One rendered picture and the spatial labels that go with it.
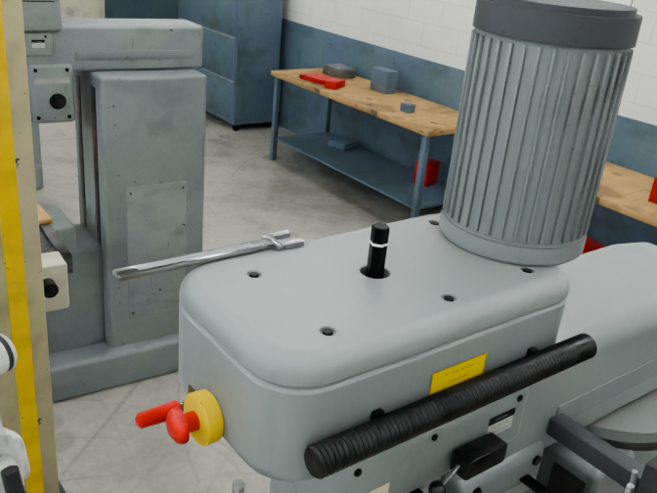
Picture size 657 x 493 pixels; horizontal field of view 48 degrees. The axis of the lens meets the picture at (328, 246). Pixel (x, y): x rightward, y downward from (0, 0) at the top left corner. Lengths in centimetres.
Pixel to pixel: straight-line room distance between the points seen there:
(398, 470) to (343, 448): 18
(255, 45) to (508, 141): 737
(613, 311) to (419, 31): 577
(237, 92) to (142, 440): 527
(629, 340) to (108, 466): 265
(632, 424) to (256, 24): 723
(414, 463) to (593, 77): 50
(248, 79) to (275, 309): 752
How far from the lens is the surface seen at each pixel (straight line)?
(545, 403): 112
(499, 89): 93
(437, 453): 96
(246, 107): 833
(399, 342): 78
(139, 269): 85
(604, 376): 124
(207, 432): 82
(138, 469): 346
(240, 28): 811
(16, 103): 246
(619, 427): 133
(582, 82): 92
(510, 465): 112
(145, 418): 94
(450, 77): 658
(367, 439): 76
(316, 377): 72
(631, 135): 556
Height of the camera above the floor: 228
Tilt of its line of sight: 24 degrees down
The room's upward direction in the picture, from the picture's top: 6 degrees clockwise
